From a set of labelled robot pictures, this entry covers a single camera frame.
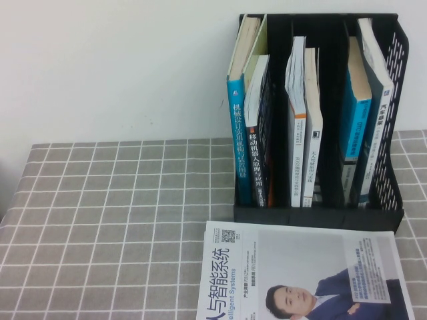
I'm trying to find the white car suspension book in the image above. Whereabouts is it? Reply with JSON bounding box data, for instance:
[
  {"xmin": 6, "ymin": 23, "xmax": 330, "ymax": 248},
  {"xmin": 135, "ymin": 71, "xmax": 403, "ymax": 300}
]
[{"xmin": 356, "ymin": 17, "xmax": 396, "ymax": 205}]

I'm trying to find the teal hardcover mechanical design book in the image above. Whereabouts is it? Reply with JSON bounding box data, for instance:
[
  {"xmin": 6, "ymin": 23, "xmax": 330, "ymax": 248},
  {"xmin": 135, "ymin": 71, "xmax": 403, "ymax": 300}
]
[{"xmin": 226, "ymin": 15, "xmax": 270, "ymax": 206}]

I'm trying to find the black mobile robot book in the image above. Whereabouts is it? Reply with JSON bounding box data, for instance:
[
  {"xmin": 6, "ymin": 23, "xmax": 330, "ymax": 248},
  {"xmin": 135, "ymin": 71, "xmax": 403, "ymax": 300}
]
[{"xmin": 243, "ymin": 54, "xmax": 276, "ymax": 208}]

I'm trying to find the white book with orange band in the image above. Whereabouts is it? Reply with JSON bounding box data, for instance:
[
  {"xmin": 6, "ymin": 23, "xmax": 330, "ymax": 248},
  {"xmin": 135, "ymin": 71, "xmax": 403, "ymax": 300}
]
[{"xmin": 284, "ymin": 35, "xmax": 308, "ymax": 207}]

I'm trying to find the white driverless car book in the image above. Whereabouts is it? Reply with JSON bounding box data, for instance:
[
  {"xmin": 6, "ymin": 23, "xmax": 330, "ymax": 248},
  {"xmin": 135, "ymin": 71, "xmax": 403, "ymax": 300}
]
[{"xmin": 302, "ymin": 47, "xmax": 324, "ymax": 207}]

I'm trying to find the black plastic book stand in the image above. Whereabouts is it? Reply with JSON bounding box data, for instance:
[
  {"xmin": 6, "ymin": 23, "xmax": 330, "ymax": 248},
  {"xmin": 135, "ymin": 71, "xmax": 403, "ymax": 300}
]
[{"xmin": 232, "ymin": 13, "xmax": 410, "ymax": 233}]

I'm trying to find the dark grey spine book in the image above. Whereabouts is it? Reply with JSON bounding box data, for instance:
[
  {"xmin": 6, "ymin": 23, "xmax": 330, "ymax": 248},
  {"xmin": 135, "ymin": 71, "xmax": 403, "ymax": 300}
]
[{"xmin": 340, "ymin": 159, "xmax": 360, "ymax": 205}]

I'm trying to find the blue DTC book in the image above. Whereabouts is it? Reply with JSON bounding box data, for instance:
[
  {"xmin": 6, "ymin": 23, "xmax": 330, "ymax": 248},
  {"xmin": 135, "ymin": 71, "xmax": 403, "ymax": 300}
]
[{"xmin": 342, "ymin": 35, "xmax": 373, "ymax": 165}]

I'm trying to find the intelligent systems magazine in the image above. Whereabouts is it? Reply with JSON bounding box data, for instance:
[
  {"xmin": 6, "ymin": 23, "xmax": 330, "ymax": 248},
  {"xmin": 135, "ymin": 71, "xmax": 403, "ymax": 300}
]
[{"xmin": 195, "ymin": 219, "xmax": 415, "ymax": 320}]

